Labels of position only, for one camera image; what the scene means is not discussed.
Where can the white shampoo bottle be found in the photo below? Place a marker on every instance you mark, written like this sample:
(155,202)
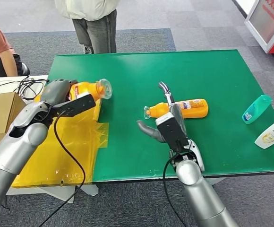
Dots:
(272,133)

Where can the white and red cabinet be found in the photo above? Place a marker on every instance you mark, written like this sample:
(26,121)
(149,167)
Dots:
(266,22)

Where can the orange bottle with label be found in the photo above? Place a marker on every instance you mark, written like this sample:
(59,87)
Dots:
(193,109)
(90,89)

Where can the small white table foot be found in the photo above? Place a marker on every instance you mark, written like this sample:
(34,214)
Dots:
(216,181)

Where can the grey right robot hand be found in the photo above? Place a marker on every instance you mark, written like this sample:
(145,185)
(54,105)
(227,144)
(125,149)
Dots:
(176,113)

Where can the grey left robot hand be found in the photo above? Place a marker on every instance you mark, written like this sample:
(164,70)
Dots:
(55,91)

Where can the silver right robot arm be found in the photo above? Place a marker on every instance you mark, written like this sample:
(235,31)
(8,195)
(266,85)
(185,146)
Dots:
(201,194)

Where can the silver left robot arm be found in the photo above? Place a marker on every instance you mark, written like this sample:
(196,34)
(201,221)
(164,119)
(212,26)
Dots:
(11,150)

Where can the wide white table foot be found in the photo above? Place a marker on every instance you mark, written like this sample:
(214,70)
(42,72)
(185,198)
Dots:
(61,192)

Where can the person standing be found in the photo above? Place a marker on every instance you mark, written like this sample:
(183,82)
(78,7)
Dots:
(92,15)

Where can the yellow plastic sheet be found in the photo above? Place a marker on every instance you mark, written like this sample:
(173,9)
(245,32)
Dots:
(63,156)

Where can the teal plastic bottle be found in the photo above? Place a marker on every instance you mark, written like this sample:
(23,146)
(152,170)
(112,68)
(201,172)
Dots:
(256,109)

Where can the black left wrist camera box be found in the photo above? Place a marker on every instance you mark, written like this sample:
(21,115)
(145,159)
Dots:
(80,105)

